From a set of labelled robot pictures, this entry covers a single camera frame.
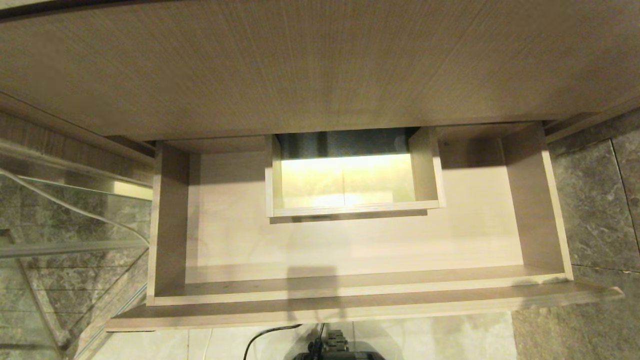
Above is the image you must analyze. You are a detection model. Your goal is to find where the beige wooden drawer front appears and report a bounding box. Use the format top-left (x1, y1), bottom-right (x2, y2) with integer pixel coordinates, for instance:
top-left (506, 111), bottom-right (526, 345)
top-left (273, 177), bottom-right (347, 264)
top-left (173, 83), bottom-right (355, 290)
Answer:
top-left (105, 122), bottom-right (626, 333)

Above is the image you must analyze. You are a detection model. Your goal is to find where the beige wooden vanity cabinet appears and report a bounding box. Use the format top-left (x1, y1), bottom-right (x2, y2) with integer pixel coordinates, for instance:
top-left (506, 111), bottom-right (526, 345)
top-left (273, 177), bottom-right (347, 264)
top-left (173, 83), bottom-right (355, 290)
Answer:
top-left (0, 0), bottom-right (640, 168)

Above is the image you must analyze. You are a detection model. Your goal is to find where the framed glass shower door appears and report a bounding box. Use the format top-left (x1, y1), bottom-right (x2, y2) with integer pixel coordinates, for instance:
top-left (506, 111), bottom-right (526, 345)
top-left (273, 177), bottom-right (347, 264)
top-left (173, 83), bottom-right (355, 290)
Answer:
top-left (0, 142), bottom-right (153, 360)

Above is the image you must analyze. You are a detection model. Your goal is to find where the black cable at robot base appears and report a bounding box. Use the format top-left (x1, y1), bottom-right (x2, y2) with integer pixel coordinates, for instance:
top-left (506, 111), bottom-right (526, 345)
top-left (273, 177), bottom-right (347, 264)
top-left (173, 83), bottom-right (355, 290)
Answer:
top-left (243, 323), bottom-right (327, 360)

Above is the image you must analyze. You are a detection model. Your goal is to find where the thin white cable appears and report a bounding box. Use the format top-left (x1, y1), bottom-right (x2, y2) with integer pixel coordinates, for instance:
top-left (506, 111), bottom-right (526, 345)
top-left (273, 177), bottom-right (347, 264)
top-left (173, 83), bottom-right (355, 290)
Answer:
top-left (0, 170), bottom-right (214, 360)

